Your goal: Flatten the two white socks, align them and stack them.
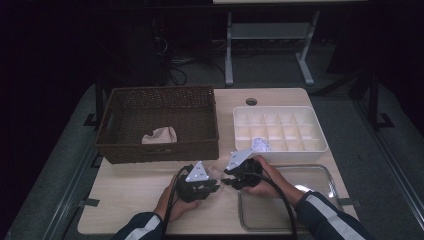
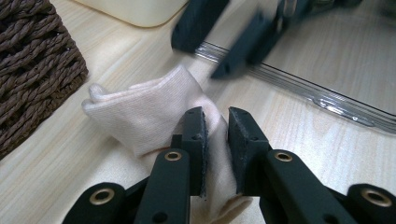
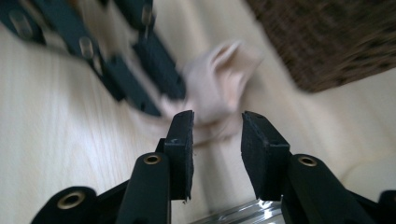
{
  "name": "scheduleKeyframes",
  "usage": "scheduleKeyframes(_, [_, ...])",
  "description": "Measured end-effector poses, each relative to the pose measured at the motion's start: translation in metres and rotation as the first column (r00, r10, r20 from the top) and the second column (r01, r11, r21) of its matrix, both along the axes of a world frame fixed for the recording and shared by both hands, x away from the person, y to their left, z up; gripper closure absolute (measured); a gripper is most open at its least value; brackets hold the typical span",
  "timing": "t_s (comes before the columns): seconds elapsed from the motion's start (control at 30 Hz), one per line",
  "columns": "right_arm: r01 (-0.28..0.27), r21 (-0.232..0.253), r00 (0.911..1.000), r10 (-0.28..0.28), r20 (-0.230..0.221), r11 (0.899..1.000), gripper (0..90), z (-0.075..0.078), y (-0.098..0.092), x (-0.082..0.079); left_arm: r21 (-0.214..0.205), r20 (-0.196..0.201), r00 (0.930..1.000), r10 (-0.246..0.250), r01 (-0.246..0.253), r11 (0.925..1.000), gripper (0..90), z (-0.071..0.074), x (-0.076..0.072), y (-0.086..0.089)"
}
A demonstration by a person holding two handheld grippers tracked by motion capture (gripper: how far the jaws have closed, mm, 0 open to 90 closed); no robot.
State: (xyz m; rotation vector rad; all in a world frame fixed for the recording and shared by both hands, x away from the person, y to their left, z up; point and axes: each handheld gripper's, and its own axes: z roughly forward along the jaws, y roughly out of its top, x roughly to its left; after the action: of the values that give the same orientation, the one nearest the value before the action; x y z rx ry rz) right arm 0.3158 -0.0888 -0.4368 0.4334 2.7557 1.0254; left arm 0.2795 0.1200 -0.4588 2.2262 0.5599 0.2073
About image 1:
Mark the white divided storage box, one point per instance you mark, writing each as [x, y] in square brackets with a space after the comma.
[286, 126]

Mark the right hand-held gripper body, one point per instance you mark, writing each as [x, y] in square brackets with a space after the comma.
[248, 176]

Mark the beige cloth garment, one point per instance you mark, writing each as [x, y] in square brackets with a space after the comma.
[160, 136]
[216, 173]

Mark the clear plastic lid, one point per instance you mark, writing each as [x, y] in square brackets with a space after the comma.
[260, 213]

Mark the grey metal frame table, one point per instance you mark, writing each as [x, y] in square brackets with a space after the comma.
[266, 30]

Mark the person's left hand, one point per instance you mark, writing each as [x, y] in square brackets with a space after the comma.
[173, 208]

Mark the person's right hand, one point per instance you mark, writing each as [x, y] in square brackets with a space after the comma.
[276, 186]

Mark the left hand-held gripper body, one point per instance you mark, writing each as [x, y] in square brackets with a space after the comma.
[190, 191]

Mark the white cloth garment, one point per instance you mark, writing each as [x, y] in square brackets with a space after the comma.
[261, 145]

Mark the grey tape strip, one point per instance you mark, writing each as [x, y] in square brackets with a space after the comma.
[350, 202]
[89, 202]

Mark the brown wicker basket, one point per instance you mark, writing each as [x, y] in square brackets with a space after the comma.
[133, 113]

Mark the black metal stand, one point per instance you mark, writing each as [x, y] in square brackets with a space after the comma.
[374, 100]
[98, 100]

